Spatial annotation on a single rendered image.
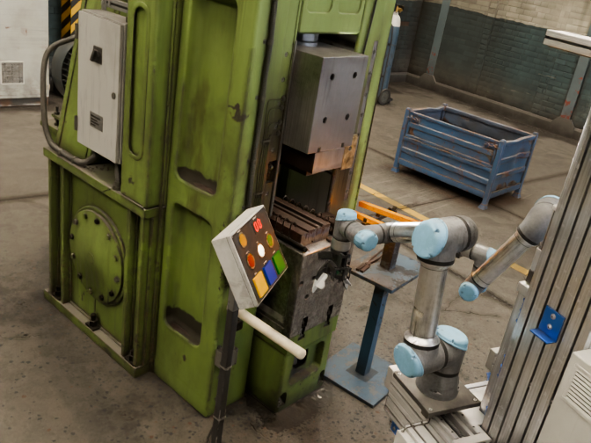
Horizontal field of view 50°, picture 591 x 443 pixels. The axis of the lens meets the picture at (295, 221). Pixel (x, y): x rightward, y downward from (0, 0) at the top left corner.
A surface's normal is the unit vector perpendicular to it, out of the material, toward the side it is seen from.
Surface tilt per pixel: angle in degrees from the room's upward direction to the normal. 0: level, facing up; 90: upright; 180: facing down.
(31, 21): 90
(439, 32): 90
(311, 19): 90
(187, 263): 90
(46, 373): 0
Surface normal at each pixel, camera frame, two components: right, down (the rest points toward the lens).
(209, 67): -0.67, 0.19
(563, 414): -0.90, 0.04
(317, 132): 0.72, 0.38
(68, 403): 0.14, -0.90
